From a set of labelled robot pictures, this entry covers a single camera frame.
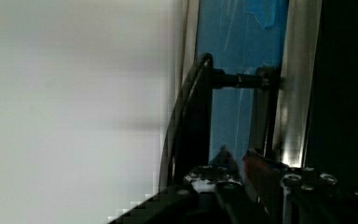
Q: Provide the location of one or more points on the black toaster oven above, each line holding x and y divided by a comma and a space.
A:
306, 114

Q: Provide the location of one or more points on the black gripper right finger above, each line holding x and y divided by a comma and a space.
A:
292, 195

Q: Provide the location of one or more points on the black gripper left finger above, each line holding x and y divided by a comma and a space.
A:
221, 178

